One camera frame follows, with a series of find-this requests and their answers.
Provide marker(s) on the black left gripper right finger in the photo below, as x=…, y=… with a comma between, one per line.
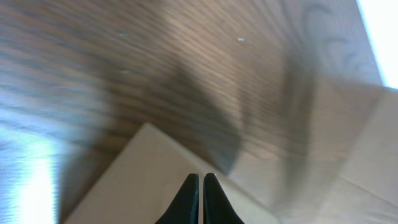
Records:
x=217, y=208

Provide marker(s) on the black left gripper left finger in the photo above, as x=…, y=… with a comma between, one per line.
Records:
x=185, y=206

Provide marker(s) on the cardboard box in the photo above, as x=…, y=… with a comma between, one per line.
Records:
x=354, y=186

